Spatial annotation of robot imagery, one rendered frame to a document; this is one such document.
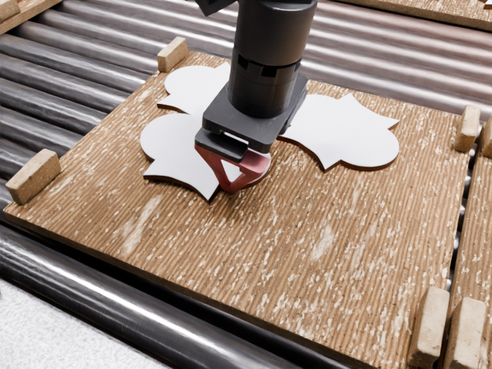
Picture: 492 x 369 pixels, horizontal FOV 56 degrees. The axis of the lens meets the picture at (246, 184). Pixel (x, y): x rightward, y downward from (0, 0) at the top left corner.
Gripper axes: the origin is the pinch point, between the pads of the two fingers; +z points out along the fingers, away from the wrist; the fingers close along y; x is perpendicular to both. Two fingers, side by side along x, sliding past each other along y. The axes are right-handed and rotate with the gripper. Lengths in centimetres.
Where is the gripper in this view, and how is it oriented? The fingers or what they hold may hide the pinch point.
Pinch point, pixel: (244, 160)
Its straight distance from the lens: 48.7
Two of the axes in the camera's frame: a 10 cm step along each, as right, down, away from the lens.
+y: -4.1, 6.9, -6.0
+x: 9.0, 4.0, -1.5
